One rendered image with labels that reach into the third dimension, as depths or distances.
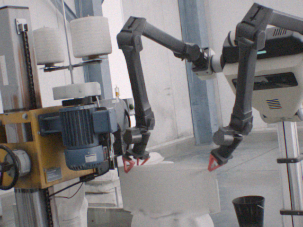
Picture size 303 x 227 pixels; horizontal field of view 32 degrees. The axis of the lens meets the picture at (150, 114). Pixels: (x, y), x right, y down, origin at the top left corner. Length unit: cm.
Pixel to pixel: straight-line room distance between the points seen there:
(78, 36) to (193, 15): 897
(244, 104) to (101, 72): 627
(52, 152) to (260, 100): 100
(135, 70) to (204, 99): 883
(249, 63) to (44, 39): 91
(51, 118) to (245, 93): 76
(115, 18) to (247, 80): 739
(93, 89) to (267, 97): 86
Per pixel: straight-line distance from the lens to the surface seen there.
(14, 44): 216
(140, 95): 222
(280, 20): 197
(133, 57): 215
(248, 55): 190
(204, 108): 1100
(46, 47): 232
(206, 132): 1105
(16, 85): 214
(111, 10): 921
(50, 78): 787
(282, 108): 251
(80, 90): 200
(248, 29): 187
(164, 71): 1030
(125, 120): 252
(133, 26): 214
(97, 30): 215
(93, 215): 302
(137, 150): 232
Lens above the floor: 137
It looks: 3 degrees down
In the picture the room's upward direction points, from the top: 7 degrees counter-clockwise
